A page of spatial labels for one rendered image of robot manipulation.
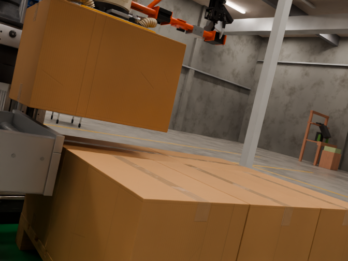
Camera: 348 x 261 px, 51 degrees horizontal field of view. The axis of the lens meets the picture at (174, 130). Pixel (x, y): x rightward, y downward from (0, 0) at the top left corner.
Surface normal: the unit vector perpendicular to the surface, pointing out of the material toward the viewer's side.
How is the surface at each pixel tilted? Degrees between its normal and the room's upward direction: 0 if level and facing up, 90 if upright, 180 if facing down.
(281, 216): 90
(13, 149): 90
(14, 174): 90
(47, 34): 90
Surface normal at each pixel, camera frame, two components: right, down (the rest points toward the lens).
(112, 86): 0.55, 0.16
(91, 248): -0.80, -0.15
